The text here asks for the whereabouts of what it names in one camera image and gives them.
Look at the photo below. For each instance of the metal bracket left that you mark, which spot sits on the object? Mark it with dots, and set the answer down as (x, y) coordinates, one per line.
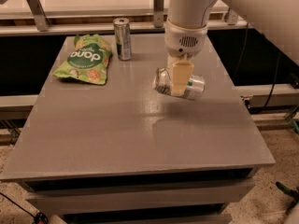
(42, 22)

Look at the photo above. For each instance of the metal bracket middle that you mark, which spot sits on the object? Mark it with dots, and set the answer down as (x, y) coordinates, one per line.
(158, 13)

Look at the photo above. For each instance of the grey cabinet with drawers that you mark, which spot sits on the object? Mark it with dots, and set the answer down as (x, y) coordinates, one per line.
(126, 154)

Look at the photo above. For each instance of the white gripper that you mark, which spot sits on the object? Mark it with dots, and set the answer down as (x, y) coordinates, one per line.
(184, 42)

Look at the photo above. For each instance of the tall slim silver can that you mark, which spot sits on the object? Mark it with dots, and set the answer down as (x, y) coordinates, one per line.
(123, 39)

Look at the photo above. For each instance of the metal bracket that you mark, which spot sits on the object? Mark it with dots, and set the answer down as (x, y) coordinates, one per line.
(231, 17)
(42, 22)
(158, 13)

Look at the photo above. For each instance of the metal rail shelf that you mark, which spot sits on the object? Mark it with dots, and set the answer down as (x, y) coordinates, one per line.
(85, 25)

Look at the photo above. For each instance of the green snack chip bag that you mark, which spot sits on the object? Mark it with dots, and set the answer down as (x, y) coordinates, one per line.
(88, 62)

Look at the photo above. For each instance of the metal bracket right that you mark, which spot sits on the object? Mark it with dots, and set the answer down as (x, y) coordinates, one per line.
(231, 17)

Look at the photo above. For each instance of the green tool on floor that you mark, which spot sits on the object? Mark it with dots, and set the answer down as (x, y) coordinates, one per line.
(292, 193)

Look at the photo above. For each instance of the white green 7up can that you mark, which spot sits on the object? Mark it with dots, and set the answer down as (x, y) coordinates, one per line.
(194, 89)

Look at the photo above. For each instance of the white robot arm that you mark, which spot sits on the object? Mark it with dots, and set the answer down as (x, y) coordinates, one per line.
(278, 20)

